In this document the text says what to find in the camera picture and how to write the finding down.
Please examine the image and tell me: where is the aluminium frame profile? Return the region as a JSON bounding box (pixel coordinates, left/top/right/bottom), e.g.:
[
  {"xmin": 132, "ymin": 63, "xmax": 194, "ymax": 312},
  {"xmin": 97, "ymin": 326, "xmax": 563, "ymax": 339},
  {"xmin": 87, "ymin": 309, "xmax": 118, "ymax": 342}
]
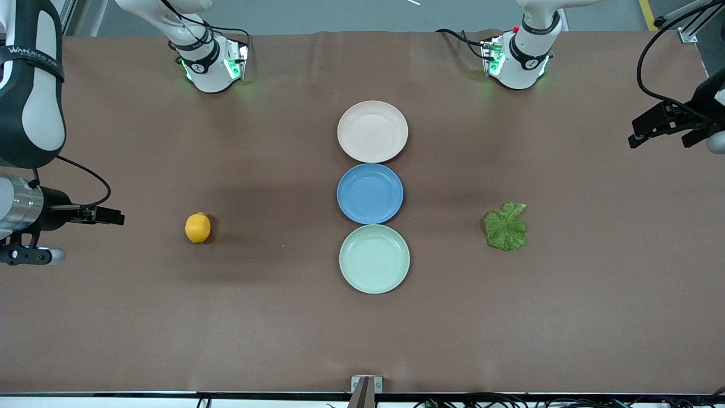
[
  {"xmin": 59, "ymin": 0, "xmax": 79, "ymax": 37},
  {"xmin": 654, "ymin": 0, "xmax": 715, "ymax": 44}
]

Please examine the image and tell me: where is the pale green round plate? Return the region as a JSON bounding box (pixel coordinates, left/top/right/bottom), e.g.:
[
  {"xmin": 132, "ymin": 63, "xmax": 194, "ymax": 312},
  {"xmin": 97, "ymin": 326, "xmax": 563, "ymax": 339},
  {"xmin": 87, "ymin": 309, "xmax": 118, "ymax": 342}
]
[{"xmin": 339, "ymin": 224, "xmax": 411, "ymax": 295}]

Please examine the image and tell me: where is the brown camera pole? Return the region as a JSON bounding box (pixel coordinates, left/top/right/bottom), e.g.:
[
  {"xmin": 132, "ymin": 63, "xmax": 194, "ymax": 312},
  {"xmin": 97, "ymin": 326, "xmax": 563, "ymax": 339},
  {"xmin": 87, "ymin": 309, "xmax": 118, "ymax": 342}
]
[{"xmin": 346, "ymin": 377, "xmax": 377, "ymax": 408}]

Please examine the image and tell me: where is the beige round plate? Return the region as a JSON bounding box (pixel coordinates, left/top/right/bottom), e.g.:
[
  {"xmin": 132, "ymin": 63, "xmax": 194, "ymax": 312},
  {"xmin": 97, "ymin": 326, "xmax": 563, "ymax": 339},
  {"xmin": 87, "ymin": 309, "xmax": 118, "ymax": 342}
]
[{"xmin": 337, "ymin": 100, "xmax": 409, "ymax": 164}]

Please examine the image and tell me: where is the yellow lemon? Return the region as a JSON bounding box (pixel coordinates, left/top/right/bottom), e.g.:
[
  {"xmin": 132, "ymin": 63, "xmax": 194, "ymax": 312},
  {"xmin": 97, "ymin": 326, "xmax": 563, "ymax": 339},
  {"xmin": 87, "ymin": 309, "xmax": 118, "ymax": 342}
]
[{"xmin": 184, "ymin": 212, "xmax": 212, "ymax": 245}]

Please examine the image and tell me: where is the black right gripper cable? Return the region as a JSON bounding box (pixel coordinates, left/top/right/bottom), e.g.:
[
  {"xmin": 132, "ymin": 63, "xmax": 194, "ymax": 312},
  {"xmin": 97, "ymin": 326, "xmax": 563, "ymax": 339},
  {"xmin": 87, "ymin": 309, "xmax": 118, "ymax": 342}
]
[{"xmin": 31, "ymin": 155, "xmax": 112, "ymax": 209}]

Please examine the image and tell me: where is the green lettuce leaf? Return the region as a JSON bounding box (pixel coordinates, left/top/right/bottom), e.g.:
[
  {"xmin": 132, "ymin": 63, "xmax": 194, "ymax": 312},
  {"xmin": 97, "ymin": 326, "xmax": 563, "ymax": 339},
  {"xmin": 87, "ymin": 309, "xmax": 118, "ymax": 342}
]
[{"xmin": 483, "ymin": 201, "xmax": 528, "ymax": 252}]

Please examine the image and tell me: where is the grey metal bracket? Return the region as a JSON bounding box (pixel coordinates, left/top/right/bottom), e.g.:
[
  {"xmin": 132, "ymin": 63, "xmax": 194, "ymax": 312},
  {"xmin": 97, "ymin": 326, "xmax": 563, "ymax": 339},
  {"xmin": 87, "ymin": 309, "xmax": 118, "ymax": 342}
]
[{"xmin": 351, "ymin": 375, "xmax": 383, "ymax": 408}]

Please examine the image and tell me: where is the black arm base cable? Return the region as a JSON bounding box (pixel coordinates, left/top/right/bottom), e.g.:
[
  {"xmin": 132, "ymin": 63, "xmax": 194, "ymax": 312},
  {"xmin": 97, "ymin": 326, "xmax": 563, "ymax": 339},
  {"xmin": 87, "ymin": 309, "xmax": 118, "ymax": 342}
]
[
  {"xmin": 159, "ymin": 0, "xmax": 251, "ymax": 64},
  {"xmin": 434, "ymin": 28, "xmax": 494, "ymax": 61}
]

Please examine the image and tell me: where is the blue round plate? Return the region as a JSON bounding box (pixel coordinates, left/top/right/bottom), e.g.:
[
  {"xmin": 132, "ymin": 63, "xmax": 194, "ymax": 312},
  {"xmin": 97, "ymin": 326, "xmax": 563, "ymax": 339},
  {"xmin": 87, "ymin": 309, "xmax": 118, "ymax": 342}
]
[{"xmin": 336, "ymin": 163, "xmax": 404, "ymax": 225}]

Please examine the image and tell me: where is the white table edge rail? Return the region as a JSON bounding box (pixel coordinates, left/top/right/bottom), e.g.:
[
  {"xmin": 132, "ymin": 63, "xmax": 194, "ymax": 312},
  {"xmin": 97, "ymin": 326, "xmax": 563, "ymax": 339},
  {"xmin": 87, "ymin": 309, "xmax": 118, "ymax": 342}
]
[{"xmin": 0, "ymin": 392, "xmax": 725, "ymax": 408}]

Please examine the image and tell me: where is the black cable bundle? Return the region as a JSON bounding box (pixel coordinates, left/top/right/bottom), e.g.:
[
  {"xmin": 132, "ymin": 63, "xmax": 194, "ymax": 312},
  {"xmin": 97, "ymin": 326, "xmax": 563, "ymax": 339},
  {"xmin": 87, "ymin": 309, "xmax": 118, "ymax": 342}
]
[{"xmin": 412, "ymin": 390, "xmax": 725, "ymax": 408}]

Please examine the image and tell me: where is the white arm base connector box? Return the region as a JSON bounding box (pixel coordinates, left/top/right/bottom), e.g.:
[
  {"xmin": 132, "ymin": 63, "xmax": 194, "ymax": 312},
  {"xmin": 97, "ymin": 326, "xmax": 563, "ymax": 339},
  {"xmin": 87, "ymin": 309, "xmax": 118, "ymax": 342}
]
[
  {"xmin": 480, "ymin": 36, "xmax": 506, "ymax": 78},
  {"xmin": 223, "ymin": 37, "xmax": 250, "ymax": 81}
]

